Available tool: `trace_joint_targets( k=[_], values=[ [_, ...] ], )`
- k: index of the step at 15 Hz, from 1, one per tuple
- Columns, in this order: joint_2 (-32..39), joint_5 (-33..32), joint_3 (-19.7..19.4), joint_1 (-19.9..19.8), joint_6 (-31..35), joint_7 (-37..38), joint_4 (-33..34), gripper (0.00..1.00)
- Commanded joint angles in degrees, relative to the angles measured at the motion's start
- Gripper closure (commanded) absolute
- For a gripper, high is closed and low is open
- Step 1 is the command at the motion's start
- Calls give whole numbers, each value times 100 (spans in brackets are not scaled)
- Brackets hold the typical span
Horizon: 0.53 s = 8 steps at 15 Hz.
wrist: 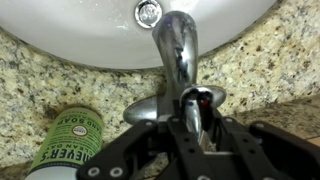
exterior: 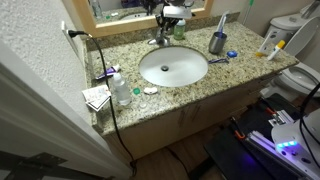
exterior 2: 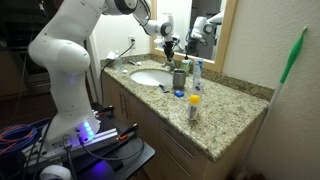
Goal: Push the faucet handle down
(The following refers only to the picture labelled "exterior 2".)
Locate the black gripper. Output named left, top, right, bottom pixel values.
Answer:
left=162, top=39, right=177, bottom=63

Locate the chrome sink faucet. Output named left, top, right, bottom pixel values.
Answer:
left=161, top=58, right=178, bottom=72

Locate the green soap pump bottle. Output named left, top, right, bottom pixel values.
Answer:
left=180, top=54, right=193, bottom=73

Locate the stainless steel cup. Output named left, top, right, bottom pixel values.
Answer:
left=172, top=68, right=187, bottom=90

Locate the white oval sink basin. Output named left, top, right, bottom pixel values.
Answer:
left=129, top=68, right=174, bottom=87

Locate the white blue standing tube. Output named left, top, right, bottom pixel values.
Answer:
left=192, top=58, right=205, bottom=98

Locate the blue floss container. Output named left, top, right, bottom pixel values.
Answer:
left=173, top=89, right=185, bottom=99

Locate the clear plastic water bottle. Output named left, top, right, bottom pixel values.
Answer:
left=114, top=49, right=123, bottom=70

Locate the wood framed mirror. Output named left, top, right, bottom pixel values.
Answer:
left=149, top=0, right=239, bottom=74

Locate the white bottle yellow cap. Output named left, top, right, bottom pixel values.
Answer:
left=186, top=94, right=201, bottom=122

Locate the light wood vanity cabinet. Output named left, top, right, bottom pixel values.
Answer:
left=101, top=71, right=268, bottom=180

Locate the black orange clamp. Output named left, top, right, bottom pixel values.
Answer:
left=94, top=104, right=116, bottom=118
left=117, top=122, right=140, bottom=142

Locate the black robot cart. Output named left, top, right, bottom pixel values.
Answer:
left=0, top=102, right=156, bottom=180

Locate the white tape roll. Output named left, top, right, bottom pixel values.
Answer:
left=39, top=164, right=73, bottom=180

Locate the white wall outlet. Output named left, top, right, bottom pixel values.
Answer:
left=128, top=35, right=137, bottom=50

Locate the black power cable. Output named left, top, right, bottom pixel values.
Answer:
left=99, top=39, right=136, bottom=108

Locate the metal cabinet door handle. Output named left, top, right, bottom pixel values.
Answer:
left=118, top=91, right=125, bottom=116
left=123, top=94, right=130, bottom=120

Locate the metal drawer handle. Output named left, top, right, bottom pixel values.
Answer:
left=159, top=144, right=192, bottom=178
left=161, top=127, right=195, bottom=159

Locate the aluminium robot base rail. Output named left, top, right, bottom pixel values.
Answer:
left=23, top=128, right=120, bottom=169

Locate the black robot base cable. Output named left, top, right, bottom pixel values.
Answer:
left=62, top=134, right=79, bottom=180
left=77, top=133, right=145, bottom=162

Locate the green handled white mop pole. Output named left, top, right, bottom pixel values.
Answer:
left=233, top=26, right=309, bottom=176

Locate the blue cable coil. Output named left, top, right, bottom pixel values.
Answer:
left=0, top=117, right=52, bottom=156

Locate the orange cable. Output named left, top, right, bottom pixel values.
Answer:
left=0, top=124, right=38, bottom=151

